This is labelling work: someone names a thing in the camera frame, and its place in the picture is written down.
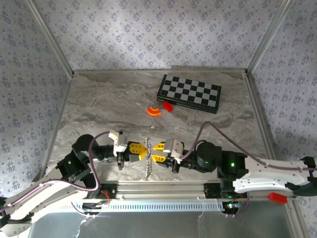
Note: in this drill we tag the red plastic block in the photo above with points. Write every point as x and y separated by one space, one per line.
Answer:
278 197

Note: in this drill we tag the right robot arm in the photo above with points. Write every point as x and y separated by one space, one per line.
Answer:
267 178

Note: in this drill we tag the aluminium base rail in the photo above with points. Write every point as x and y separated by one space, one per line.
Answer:
161 191

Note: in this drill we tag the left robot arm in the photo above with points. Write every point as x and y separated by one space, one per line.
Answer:
49 196

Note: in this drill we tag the orange curved plastic piece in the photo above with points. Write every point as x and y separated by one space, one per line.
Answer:
153 113

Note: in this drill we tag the aluminium table edge rail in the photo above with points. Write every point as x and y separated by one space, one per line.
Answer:
255 99
56 124

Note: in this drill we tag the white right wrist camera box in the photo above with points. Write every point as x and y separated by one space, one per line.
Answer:
174 148

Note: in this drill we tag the aluminium frame post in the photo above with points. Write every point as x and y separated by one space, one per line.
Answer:
268 37
50 37

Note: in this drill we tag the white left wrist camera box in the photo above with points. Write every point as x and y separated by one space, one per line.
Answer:
119 142

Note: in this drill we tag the aluminium side frame bar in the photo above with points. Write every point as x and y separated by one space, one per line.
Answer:
297 218

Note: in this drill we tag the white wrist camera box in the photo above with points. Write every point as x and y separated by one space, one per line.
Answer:
174 148
119 142

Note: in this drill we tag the black grey folding chessboard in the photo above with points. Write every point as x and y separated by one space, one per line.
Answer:
189 93

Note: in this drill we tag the grey metal sheet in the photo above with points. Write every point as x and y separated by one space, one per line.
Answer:
161 225

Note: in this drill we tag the small circuit board with LEDs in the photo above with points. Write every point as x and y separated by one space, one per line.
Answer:
231 205

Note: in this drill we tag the red toy brick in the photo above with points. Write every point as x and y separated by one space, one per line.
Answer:
167 106

